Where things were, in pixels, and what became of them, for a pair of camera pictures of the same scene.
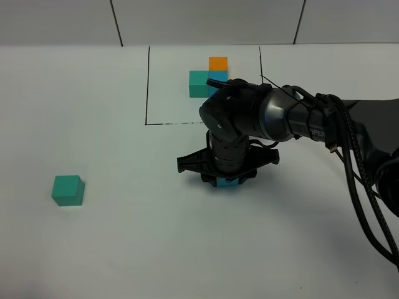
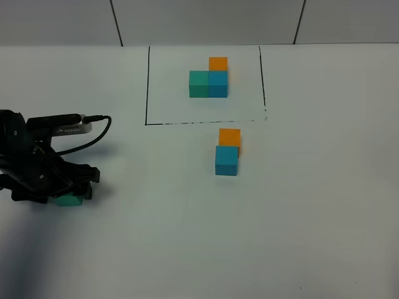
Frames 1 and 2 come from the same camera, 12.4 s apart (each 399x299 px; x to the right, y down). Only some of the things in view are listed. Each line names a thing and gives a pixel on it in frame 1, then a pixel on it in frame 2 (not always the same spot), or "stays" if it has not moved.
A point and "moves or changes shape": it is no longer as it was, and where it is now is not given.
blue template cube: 220,75 stays
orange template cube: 218,63 stays
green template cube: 197,86 stays
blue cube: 221,182 moves or changes shape
